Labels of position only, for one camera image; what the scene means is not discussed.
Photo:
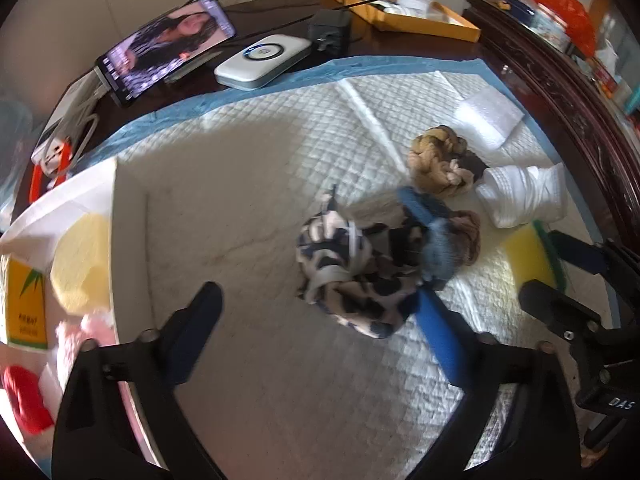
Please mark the white device in tray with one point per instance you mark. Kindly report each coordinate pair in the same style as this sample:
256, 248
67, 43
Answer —
415, 2

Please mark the leopard print scrunchie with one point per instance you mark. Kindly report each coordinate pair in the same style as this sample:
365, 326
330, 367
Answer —
350, 280

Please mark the black smartphone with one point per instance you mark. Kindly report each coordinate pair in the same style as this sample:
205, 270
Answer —
165, 45

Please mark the black charger adapter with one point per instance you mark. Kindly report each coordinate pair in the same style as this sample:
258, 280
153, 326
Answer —
330, 27

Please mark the brown scrunchie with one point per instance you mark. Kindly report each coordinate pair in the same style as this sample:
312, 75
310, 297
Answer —
467, 235

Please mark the blue fuzzy scrunchie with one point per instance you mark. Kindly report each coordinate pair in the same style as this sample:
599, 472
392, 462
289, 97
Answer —
435, 260

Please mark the dark blue box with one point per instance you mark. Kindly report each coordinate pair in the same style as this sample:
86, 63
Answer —
515, 2

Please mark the pink towel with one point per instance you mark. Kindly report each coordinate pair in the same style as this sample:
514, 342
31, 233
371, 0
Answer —
100, 325

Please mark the white box with yellow label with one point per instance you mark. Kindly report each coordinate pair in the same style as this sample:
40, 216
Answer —
80, 195

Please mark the carved wooden bench back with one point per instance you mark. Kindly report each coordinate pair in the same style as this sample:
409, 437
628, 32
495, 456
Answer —
575, 110

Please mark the translucent blue plastic container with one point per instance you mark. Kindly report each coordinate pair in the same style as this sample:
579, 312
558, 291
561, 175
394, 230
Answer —
12, 130

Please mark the red plastic bag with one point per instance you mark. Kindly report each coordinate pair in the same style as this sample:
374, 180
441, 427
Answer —
565, 10

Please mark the large yellow sponge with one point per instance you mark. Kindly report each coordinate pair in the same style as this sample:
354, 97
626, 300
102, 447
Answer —
82, 265

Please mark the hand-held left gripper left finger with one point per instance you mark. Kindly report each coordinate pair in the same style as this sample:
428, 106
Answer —
200, 320

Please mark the green and yellow scouring sponge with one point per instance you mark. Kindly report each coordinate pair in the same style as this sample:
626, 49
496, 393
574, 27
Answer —
532, 257

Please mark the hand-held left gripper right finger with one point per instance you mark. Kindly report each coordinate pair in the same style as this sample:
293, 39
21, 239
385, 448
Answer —
445, 345

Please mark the printed cookie tin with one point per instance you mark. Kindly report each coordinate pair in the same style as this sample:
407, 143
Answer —
550, 27

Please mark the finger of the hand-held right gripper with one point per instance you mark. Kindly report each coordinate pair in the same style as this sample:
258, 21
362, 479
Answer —
580, 255
555, 305

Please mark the white and blue absorbent pad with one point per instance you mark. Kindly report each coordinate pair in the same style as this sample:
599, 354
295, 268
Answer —
250, 185

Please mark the red fabric item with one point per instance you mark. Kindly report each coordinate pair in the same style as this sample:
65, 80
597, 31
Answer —
25, 400

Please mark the white power strip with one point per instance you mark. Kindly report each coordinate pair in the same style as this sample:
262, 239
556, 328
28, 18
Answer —
55, 135

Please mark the white foam sheet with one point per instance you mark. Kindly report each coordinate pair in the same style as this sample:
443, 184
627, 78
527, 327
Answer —
492, 120

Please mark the shallow cardboard tray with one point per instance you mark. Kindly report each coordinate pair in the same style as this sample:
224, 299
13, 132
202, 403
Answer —
425, 25

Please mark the white rolled cloth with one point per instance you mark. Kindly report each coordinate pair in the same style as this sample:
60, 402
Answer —
520, 195

